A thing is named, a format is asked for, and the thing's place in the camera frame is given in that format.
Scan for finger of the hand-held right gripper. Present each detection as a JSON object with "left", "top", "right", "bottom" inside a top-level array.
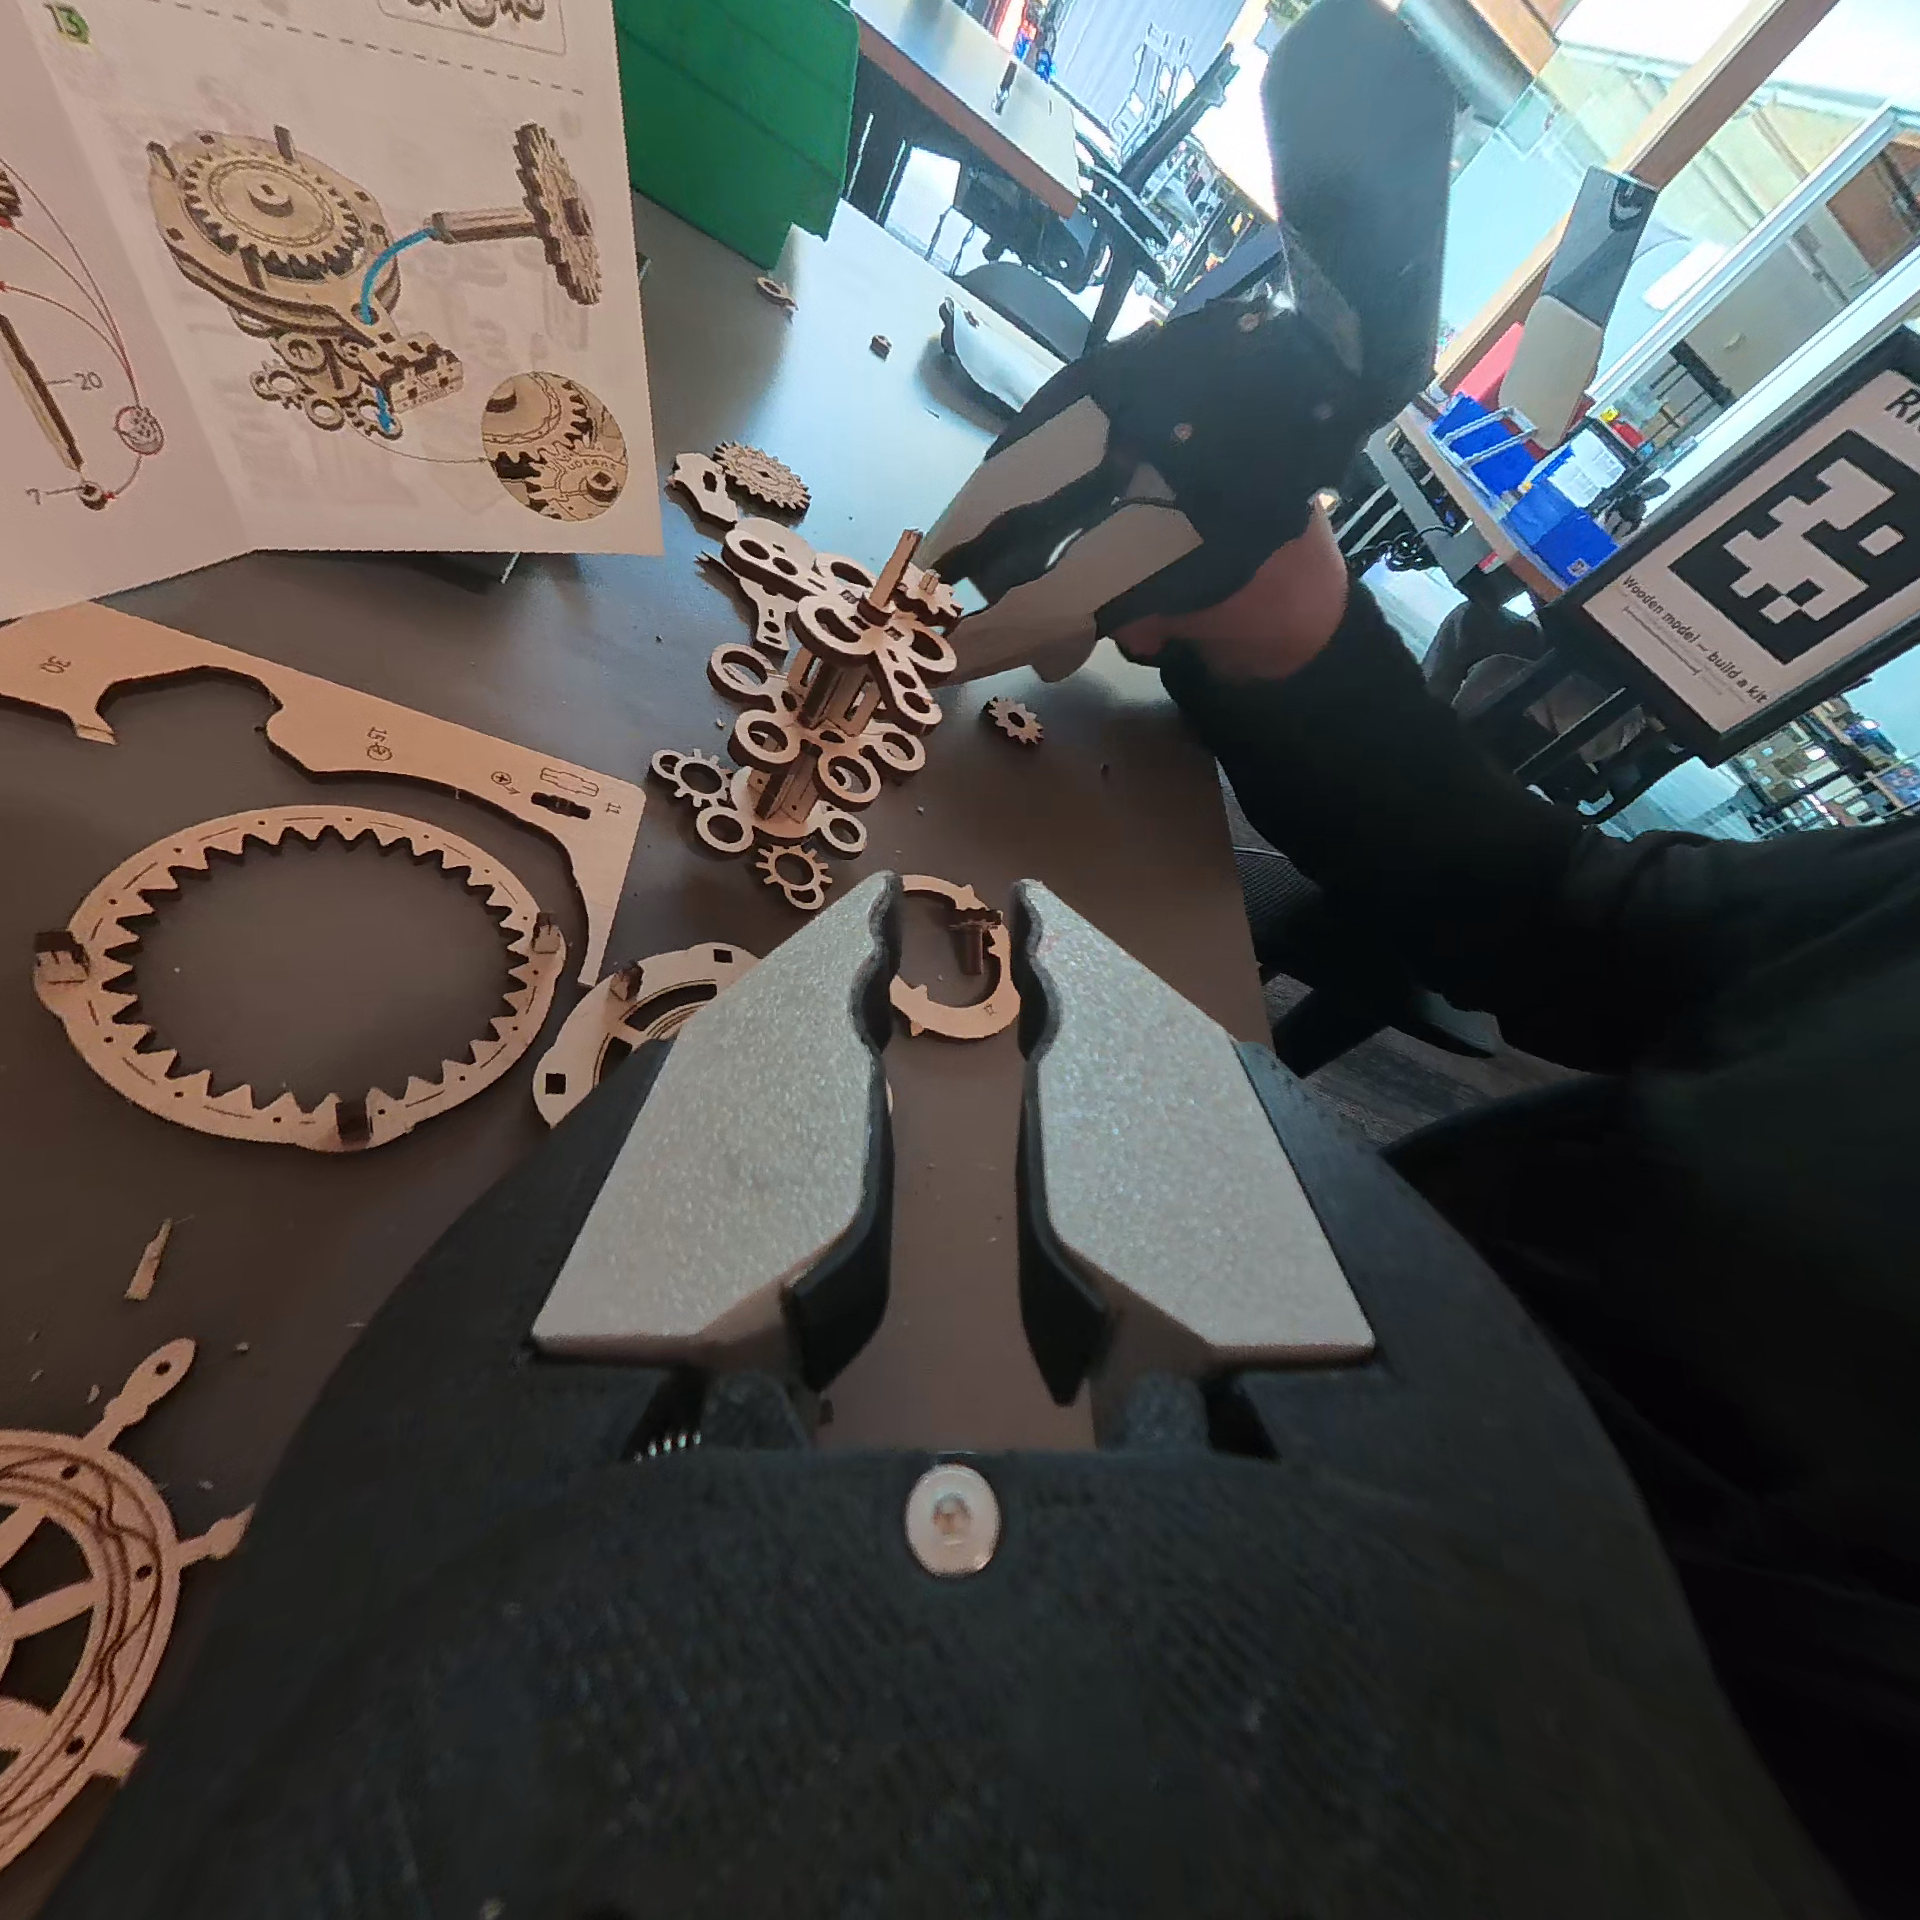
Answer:
[
  {"left": 914, "top": 395, "right": 1123, "bottom": 585},
  {"left": 944, "top": 495, "right": 1207, "bottom": 689}
]

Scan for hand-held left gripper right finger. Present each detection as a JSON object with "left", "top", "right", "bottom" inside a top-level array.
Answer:
[{"left": 1012, "top": 876, "right": 1379, "bottom": 1406}]

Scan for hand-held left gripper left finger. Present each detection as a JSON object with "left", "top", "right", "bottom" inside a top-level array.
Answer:
[{"left": 528, "top": 870, "right": 902, "bottom": 1395}]

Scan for small wooden hooked ring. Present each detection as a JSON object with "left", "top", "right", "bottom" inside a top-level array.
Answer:
[{"left": 885, "top": 874, "right": 1027, "bottom": 1044}]

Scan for wooden gear model assembly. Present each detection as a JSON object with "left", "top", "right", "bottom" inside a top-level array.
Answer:
[{"left": 648, "top": 523, "right": 966, "bottom": 913}]

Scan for person's right forearm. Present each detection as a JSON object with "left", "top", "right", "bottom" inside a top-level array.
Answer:
[{"left": 1162, "top": 576, "right": 1920, "bottom": 1077}]

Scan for person's right hand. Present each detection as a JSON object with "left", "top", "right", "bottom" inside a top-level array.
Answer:
[{"left": 1116, "top": 515, "right": 1356, "bottom": 689}]

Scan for black office chair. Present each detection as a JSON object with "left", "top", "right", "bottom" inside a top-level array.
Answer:
[
  {"left": 1076, "top": 44, "right": 1251, "bottom": 342},
  {"left": 937, "top": 263, "right": 1116, "bottom": 427}
]

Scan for round wooden plate part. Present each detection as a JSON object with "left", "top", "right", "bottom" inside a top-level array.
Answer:
[{"left": 533, "top": 942, "right": 762, "bottom": 1129}]

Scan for blue storage bins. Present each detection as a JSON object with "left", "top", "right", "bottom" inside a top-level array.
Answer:
[{"left": 1432, "top": 396, "right": 1656, "bottom": 590}]

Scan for background office table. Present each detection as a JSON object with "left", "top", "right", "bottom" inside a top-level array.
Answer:
[{"left": 853, "top": 0, "right": 1086, "bottom": 223}]

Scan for green plastic storage bin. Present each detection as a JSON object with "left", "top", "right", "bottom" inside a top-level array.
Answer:
[{"left": 614, "top": 0, "right": 863, "bottom": 274}]

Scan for white task card sign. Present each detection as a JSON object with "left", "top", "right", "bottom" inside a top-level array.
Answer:
[{"left": 1545, "top": 330, "right": 1920, "bottom": 768}]

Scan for wooden offcut sheet piece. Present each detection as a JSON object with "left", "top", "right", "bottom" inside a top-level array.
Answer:
[{"left": 0, "top": 600, "right": 648, "bottom": 986}]

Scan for folded paper instruction sheet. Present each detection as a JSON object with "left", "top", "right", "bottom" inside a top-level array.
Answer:
[{"left": 0, "top": 0, "right": 666, "bottom": 622}]

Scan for wooden ship wheel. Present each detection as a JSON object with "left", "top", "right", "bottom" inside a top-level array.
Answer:
[{"left": 0, "top": 1339, "right": 253, "bottom": 1826}]

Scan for large wooden ring gear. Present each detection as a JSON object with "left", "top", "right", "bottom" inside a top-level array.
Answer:
[{"left": 32, "top": 802, "right": 570, "bottom": 1157}]

